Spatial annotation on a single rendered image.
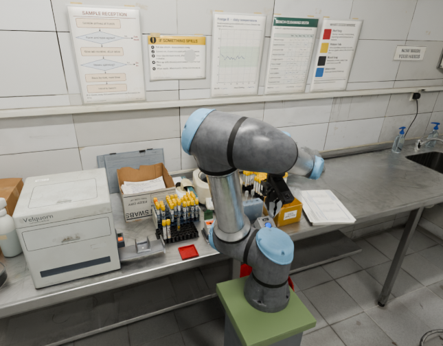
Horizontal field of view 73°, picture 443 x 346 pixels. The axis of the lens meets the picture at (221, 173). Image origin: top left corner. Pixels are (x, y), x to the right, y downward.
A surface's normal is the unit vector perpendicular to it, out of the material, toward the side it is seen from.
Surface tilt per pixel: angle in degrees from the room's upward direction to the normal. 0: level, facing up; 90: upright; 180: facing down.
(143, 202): 89
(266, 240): 9
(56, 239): 90
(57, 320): 0
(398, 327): 0
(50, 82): 90
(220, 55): 94
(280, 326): 2
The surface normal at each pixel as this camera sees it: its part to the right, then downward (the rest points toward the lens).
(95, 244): 0.38, 0.42
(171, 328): 0.04, -0.90
